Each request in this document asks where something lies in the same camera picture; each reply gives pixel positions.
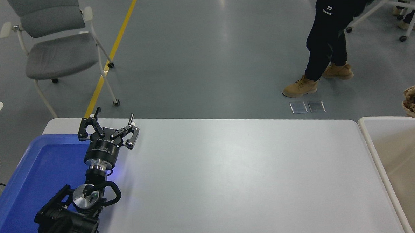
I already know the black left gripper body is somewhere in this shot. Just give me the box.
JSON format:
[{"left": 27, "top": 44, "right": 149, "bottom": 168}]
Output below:
[{"left": 83, "top": 129, "right": 125, "bottom": 169}]

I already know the blue plastic tray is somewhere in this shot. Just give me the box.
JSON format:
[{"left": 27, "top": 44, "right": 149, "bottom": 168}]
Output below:
[{"left": 0, "top": 130, "right": 129, "bottom": 233}]

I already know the large pale bin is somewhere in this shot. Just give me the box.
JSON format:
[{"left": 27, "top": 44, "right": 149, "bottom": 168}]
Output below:
[{"left": 357, "top": 114, "right": 415, "bottom": 233}]

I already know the grey padded chair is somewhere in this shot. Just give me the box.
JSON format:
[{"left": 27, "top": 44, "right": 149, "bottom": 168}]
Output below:
[{"left": 0, "top": 0, "right": 121, "bottom": 120}]

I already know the metal floor plate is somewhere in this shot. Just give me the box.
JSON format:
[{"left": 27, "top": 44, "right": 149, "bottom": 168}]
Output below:
[
  {"left": 308, "top": 101, "right": 326, "bottom": 113},
  {"left": 290, "top": 102, "right": 308, "bottom": 114}
]

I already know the standing person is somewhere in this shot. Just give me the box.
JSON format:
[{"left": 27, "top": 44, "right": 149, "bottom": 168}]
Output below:
[{"left": 278, "top": 0, "right": 393, "bottom": 99}]

